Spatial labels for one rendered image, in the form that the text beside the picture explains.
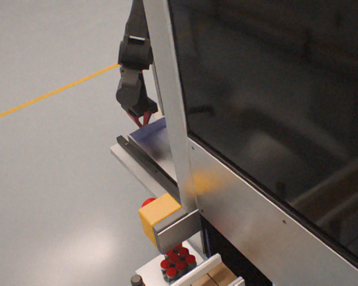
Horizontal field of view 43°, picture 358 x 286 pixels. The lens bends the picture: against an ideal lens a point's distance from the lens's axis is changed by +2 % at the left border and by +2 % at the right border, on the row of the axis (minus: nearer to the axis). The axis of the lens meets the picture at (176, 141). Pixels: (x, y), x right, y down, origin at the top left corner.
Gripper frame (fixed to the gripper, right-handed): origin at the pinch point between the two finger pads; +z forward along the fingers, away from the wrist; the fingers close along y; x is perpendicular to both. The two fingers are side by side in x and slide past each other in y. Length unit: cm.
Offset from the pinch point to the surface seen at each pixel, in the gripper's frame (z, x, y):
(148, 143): 2.2, -1.6, 4.5
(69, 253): 91, -26, -53
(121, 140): 0.4, -7.5, 0.0
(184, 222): -11.5, -15.9, 44.4
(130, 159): 2.4, -8.9, 6.7
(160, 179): 0.2, -7.8, 20.5
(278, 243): -23, -13, 65
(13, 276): 91, -51, -59
